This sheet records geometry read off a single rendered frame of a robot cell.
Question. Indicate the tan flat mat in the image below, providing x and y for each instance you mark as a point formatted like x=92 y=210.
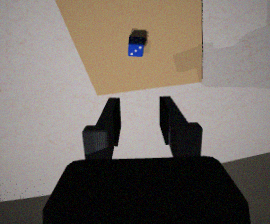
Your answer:
x=172 y=32

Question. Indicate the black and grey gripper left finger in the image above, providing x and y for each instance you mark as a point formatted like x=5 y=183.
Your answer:
x=99 y=140

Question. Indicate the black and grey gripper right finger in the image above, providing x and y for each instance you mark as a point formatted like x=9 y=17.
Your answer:
x=184 y=139

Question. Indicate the blue die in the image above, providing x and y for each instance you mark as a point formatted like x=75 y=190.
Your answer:
x=136 y=46

